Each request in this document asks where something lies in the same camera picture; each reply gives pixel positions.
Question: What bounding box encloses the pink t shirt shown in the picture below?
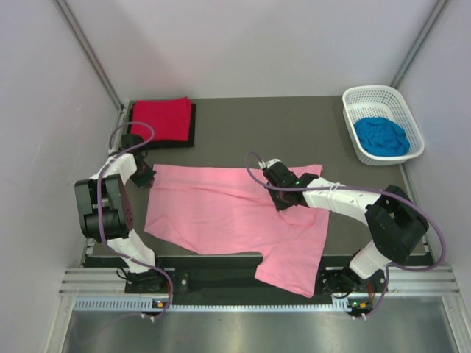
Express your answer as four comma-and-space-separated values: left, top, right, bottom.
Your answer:
144, 164, 329, 298

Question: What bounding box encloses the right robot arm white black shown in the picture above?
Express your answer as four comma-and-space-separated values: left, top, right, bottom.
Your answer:
259, 159, 429, 292

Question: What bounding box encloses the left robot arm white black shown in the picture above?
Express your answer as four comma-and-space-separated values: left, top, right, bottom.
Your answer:
74, 134, 169, 293

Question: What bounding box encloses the folded black t shirt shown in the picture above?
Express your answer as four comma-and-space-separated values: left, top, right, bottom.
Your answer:
125, 102, 197, 151

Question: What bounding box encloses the folded red t shirt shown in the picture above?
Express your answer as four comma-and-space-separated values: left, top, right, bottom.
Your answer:
128, 96, 194, 145

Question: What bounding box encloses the blue t shirt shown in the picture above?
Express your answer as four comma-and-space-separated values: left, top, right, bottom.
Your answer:
353, 117, 410, 157

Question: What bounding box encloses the white plastic basket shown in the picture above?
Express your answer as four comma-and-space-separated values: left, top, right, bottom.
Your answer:
342, 85, 425, 166

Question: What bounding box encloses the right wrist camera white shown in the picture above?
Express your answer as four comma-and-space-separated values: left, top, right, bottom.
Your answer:
258, 158, 281, 170

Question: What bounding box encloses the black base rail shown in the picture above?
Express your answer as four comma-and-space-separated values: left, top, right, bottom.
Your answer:
124, 256, 413, 305

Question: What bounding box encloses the grey slotted cable duct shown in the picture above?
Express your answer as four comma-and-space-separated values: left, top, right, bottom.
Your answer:
74, 297, 367, 313

